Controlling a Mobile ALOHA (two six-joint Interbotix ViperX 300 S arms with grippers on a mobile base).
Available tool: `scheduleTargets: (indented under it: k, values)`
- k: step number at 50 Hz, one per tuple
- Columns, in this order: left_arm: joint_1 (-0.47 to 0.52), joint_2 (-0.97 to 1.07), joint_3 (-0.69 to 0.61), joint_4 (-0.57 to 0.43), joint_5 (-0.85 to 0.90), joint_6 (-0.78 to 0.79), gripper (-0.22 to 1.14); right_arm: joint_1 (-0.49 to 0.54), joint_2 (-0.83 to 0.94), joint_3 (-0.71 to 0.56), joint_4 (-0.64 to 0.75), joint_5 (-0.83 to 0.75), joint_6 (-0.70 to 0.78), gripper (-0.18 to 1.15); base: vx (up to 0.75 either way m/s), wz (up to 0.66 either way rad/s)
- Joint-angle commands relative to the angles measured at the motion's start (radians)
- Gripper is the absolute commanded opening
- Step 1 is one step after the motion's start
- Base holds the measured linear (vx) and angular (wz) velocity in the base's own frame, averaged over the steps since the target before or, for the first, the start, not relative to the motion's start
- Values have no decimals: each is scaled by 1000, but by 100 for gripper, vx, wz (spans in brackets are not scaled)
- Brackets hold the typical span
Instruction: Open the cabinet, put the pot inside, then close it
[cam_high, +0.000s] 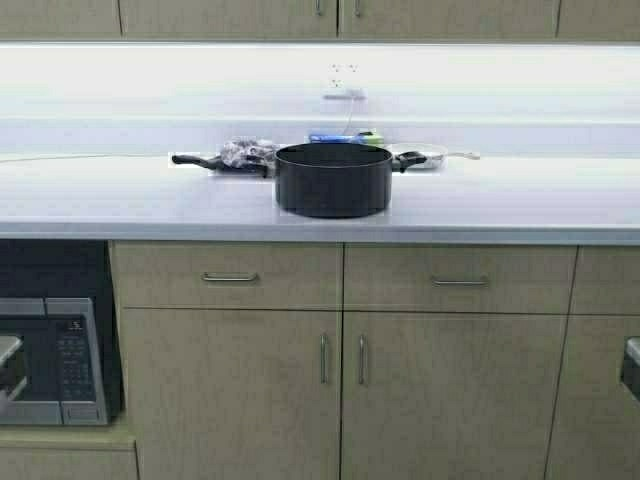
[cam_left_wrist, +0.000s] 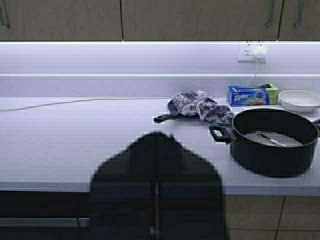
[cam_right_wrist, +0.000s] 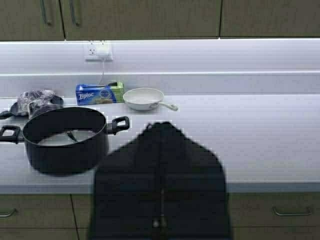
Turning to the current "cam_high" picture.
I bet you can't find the right lower door handle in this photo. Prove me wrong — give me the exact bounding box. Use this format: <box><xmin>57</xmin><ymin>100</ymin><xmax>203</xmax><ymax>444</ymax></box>
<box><xmin>357</xmin><ymin>334</ymin><xmax>367</xmax><ymax>385</ymax></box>

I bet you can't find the white power cable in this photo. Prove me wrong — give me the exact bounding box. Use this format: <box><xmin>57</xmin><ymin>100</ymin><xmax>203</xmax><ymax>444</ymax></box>
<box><xmin>341</xmin><ymin>97</ymin><xmax>358</xmax><ymax>134</ymax></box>

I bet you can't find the cabinet door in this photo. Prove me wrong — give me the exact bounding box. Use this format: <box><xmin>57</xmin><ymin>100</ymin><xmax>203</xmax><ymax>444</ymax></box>
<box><xmin>339</xmin><ymin>0</ymin><xmax>560</xmax><ymax>42</ymax></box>
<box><xmin>342</xmin><ymin>312</ymin><xmax>566</xmax><ymax>479</ymax></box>
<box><xmin>120</xmin><ymin>0</ymin><xmax>338</xmax><ymax>41</ymax></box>
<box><xmin>122</xmin><ymin>308</ymin><xmax>339</xmax><ymax>479</ymax></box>

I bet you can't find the right wooden drawer front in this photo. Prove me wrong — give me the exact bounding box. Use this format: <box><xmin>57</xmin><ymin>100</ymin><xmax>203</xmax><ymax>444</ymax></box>
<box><xmin>344</xmin><ymin>244</ymin><xmax>577</xmax><ymax>314</ymax></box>

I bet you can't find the door handle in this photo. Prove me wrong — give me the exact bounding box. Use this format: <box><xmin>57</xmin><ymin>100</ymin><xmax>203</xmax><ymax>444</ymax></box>
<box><xmin>320</xmin><ymin>333</ymin><xmax>329</xmax><ymax>384</ymax></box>
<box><xmin>357</xmin><ymin>334</ymin><xmax>367</xmax><ymax>385</ymax></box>

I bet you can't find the black frying pan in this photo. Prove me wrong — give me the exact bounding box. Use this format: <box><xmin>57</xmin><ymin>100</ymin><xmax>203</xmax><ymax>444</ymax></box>
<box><xmin>171</xmin><ymin>154</ymin><xmax>273</xmax><ymax>178</ymax></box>

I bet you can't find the blue Ziploc bag box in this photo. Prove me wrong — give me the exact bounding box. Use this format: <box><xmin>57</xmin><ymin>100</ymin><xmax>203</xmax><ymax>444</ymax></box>
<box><xmin>308</xmin><ymin>131</ymin><xmax>385</xmax><ymax>146</ymax></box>

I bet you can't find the wooden drawer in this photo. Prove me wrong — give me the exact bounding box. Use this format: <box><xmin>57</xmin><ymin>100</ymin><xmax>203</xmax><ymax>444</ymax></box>
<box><xmin>344</xmin><ymin>244</ymin><xmax>577</xmax><ymax>314</ymax></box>
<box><xmin>111</xmin><ymin>241</ymin><xmax>343</xmax><ymax>311</ymax></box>

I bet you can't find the white wall outlet plate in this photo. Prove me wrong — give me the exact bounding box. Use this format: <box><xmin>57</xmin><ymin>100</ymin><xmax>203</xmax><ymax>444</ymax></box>
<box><xmin>321</xmin><ymin>61</ymin><xmax>367</xmax><ymax>102</ymax></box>

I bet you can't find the white frying pan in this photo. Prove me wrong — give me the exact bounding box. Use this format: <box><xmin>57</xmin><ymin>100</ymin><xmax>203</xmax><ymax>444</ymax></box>
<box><xmin>385</xmin><ymin>143</ymin><xmax>481</xmax><ymax>170</ymax></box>

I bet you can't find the left lower door handle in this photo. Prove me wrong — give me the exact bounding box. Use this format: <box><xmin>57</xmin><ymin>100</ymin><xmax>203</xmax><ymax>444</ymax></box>
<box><xmin>320</xmin><ymin>333</ymin><xmax>329</xmax><ymax>384</ymax></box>

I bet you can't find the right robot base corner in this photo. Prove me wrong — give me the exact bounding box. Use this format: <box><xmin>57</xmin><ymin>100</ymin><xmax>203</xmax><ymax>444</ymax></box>
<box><xmin>620</xmin><ymin>337</ymin><xmax>640</xmax><ymax>400</ymax></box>

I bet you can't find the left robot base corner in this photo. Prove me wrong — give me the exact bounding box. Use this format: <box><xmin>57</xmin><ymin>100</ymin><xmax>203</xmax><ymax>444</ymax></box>
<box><xmin>1</xmin><ymin>336</ymin><xmax>28</xmax><ymax>412</ymax></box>

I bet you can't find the grey patterned dish towel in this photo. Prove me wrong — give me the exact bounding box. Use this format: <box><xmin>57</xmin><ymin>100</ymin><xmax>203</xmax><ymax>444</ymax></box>
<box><xmin>219</xmin><ymin>139</ymin><xmax>279</xmax><ymax>168</ymax></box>

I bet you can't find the black cooking pot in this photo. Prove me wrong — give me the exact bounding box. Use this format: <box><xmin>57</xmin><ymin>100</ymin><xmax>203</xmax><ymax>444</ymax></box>
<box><xmin>247</xmin><ymin>143</ymin><xmax>426</xmax><ymax>219</ymax></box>

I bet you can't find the left wooden drawer front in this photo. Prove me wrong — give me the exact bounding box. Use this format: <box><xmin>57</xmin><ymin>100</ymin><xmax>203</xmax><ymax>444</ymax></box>
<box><xmin>111</xmin><ymin>241</ymin><xmax>343</xmax><ymax>311</ymax></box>

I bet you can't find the right drawer metal handle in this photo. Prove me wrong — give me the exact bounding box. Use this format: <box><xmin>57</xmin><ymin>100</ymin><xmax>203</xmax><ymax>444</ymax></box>
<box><xmin>431</xmin><ymin>276</ymin><xmax>489</xmax><ymax>288</ymax></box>

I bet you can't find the stainless steel microwave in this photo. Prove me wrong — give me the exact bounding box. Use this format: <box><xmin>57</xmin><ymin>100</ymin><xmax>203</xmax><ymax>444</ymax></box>
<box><xmin>1</xmin><ymin>297</ymin><xmax>121</xmax><ymax>426</ymax></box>

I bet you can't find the white plug adapter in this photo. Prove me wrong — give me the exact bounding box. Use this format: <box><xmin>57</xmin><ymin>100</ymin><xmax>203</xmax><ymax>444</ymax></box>
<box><xmin>345</xmin><ymin>88</ymin><xmax>366</xmax><ymax>101</ymax></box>

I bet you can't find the drawer metal handle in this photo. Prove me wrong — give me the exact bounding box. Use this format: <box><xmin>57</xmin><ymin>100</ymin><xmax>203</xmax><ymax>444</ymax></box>
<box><xmin>201</xmin><ymin>272</ymin><xmax>259</xmax><ymax>283</ymax></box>
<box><xmin>431</xmin><ymin>276</ymin><xmax>489</xmax><ymax>288</ymax></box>

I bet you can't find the left drawer metal handle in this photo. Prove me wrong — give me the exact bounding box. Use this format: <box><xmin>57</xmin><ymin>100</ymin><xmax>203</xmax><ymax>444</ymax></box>
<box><xmin>201</xmin><ymin>272</ymin><xmax>259</xmax><ymax>283</ymax></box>

